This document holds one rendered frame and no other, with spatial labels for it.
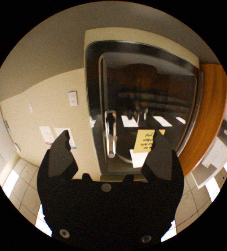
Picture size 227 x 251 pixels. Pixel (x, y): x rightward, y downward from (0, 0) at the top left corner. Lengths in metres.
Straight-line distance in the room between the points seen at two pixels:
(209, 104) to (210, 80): 0.09
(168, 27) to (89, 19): 0.15
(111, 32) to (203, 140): 0.40
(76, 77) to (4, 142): 2.68
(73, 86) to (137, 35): 0.57
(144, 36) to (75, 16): 0.14
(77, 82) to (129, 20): 0.56
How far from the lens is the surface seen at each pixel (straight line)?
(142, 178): 0.37
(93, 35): 0.21
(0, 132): 2.89
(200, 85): 0.30
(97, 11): 0.18
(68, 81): 0.69
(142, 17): 0.20
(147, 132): 0.20
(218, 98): 0.33
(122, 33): 0.21
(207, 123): 0.34
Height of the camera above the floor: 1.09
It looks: 29 degrees up
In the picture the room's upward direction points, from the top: 179 degrees clockwise
